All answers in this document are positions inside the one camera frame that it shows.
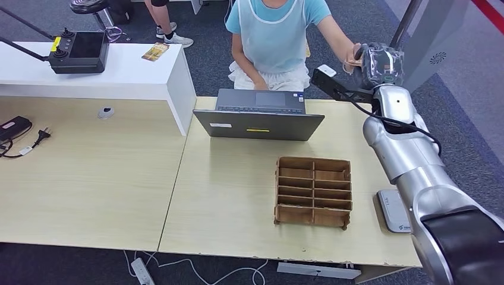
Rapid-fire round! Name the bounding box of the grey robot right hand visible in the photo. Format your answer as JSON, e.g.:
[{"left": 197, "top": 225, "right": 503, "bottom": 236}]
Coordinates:
[{"left": 352, "top": 42, "right": 405, "bottom": 90}]

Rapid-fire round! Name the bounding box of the person's left hand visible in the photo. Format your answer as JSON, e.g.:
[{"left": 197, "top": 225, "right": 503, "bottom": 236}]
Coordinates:
[{"left": 341, "top": 42, "right": 362, "bottom": 75}]

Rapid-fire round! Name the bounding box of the seated person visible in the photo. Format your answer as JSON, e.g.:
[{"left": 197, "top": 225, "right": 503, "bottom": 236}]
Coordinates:
[{"left": 225, "top": 0, "right": 362, "bottom": 92}]

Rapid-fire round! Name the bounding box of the patterned tan card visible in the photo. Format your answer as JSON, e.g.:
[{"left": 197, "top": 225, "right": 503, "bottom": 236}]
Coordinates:
[{"left": 141, "top": 42, "right": 171, "bottom": 62}]

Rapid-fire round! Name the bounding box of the standing person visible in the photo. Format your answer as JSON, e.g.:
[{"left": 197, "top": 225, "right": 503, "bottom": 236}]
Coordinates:
[{"left": 143, "top": 0, "right": 194, "bottom": 49}]

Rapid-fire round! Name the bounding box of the wooden slotted card box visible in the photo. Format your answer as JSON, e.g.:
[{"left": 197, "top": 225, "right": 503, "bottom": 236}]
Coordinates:
[{"left": 273, "top": 156, "right": 352, "bottom": 231}]

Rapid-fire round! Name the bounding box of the grey card reader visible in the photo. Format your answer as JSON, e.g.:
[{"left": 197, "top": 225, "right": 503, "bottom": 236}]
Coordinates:
[{"left": 376, "top": 189, "right": 412, "bottom": 234}]

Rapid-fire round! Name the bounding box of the grey laptop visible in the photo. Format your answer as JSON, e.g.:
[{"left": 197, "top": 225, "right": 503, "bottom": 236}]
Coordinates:
[{"left": 192, "top": 88, "right": 326, "bottom": 142}]

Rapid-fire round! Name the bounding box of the red barrier belt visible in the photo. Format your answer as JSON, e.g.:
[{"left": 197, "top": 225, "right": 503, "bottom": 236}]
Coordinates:
[{"left": 470, "top": 0, "right": 504, "bottom": 25}]

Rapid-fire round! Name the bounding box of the white raised counter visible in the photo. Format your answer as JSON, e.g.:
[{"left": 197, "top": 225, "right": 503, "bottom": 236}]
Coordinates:
[{"left": 0, "top": 41, "right": 197, "bottom": 137}]

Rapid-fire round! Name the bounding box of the black bag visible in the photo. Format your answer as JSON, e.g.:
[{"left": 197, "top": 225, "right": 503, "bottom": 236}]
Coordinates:
[{"left": 105, "top": 0, "right": 135, "bottom": 25}]

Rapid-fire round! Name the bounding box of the black joystick controller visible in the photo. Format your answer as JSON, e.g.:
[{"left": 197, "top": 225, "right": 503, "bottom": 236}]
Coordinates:
[{"left": 47, "top": 27, "right": 110, "bottom": 75}]

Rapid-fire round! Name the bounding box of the black round stool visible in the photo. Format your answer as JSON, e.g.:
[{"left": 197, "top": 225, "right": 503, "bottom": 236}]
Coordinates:
[{"left": 69, "top": 0, "right": 131, "bottom": 43}]

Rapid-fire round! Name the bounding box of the white power strip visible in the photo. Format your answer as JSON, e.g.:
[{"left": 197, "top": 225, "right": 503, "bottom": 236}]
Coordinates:
[{"left": 130, "top": 257, "right": 155, "bottom": 285}]

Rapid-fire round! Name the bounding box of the black power plug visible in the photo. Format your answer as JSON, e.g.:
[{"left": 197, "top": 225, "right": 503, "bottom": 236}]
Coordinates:
[{"left": 34, "top": 127, "right": 52, "bottom": 145}]

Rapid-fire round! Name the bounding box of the black thin rod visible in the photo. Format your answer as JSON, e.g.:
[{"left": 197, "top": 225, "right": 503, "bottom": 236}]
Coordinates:
[
  {"left": 0, "top": 5, "right": 56, "bottom": 41},
  {"left": 0, "top": 36, "right": 51, "bottom": 62}
]

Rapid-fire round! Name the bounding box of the black power adapter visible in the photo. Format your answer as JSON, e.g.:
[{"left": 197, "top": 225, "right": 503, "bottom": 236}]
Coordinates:
[{"left": 0, "top": 116, "right": 33, "bottom": 144}]

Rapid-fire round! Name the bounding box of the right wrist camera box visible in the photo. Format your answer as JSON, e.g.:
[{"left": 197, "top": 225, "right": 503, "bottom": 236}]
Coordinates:
[{"left": 310, "top": 64, "right": 357, "bottom": 102}]

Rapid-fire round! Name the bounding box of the chrome stanchion post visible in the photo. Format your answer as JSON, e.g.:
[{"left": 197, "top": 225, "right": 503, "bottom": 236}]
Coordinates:
[{"left": 389, "top": 0, "right": 419, "bottom": 50}]

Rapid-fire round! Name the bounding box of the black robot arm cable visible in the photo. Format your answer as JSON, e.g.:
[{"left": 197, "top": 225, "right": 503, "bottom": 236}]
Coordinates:
[{"left": 332, "top": 88, "right": 443, "bottom": 157}]

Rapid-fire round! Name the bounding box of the white under-desk bracket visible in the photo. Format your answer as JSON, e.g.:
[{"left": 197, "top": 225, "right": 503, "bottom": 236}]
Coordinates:
[{"left": 276, "top": 262, "right": 362, "bottom": 280}]

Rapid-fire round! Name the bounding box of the white floor cable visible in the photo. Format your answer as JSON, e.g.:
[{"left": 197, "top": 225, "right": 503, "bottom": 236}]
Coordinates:
[{"left": 122, "top": 250, "right": 269, "bottom": 285}]

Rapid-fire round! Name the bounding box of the black adapter cable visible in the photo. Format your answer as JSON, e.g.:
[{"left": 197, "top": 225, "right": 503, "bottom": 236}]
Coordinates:
[{"left": 0, "top": 134, "right": 40, "bottom": 159}]

